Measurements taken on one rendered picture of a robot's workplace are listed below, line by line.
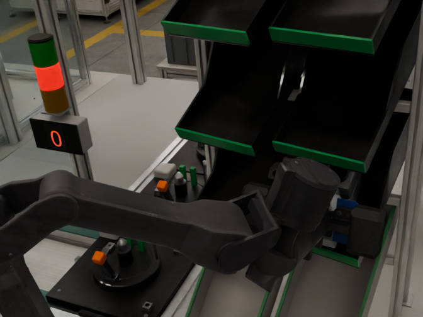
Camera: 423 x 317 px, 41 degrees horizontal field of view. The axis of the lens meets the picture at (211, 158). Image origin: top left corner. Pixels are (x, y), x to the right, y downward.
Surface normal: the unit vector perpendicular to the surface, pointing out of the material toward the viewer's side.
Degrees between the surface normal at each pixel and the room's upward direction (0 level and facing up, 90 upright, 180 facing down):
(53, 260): 0
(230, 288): 45
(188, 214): 19
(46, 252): 0
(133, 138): 0
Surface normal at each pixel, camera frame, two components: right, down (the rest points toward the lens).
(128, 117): -0.08, -0.86
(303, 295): -0.45, -0.28
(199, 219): 0.25, -0.87
